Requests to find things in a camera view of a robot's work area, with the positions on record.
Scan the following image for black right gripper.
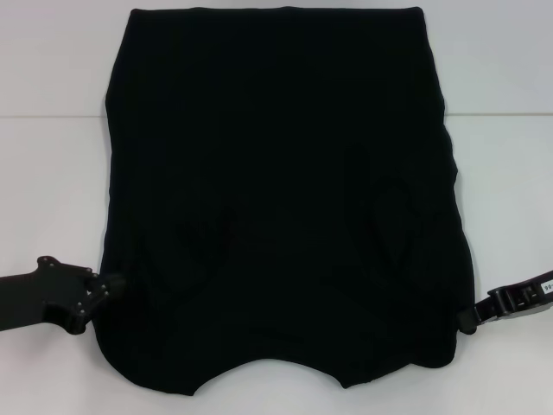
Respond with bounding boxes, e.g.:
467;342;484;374
457;269;553;335

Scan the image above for black shirt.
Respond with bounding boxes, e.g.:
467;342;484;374
96;5;473;388

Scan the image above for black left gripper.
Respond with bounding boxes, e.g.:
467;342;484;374
0;255;128;337

